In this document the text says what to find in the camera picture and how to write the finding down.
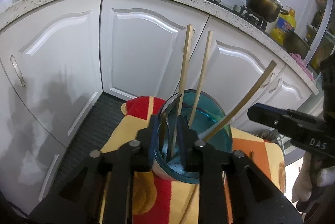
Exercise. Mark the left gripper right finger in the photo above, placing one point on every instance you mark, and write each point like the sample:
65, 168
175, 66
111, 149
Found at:
254, 197

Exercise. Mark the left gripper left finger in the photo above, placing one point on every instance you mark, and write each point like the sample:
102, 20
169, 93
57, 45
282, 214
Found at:
99, 190

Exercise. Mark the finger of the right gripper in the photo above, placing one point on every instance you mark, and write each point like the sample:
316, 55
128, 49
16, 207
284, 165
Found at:
269, 116

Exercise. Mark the pale wooden chopstick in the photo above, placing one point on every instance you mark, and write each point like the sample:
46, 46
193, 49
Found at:
213, 130

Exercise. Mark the white floral utensil cup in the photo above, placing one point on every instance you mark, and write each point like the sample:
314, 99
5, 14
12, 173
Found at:
182, 137

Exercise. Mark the gloved right hand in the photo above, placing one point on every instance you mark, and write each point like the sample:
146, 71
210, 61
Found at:
315, 176

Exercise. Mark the orange yellow red table cloth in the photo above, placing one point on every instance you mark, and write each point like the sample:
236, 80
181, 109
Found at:
156, 200

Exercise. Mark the pink cloth on counter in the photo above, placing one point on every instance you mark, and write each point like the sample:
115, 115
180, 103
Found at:
300, 62

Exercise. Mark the black wok on counter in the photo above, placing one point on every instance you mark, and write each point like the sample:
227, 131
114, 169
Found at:
294, 44

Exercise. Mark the metal spoon in cup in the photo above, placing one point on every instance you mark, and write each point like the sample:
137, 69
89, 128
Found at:
163, 131

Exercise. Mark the yellow cooking oil bottle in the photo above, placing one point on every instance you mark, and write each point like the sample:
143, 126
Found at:
285, 22

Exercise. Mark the chopstick in cup right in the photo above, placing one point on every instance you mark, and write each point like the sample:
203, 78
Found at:
201, 76

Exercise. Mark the chopstick in cup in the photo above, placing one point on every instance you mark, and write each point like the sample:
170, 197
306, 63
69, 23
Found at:
201, 76
184, 68

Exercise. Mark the dark steel cooking pot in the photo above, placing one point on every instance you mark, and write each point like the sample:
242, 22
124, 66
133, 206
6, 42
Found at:
267, 9

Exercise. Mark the chopstick in cup left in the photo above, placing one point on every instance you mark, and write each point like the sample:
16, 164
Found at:
184, 68

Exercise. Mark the cabinet door handle pair right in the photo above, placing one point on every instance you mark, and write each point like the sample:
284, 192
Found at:
279, 82

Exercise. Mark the cabinet door handle pair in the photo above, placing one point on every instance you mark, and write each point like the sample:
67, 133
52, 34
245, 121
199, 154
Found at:
279, 82
268, 81

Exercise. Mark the cabinet door handle pair left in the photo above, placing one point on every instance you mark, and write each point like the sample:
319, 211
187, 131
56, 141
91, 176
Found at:
268, 81

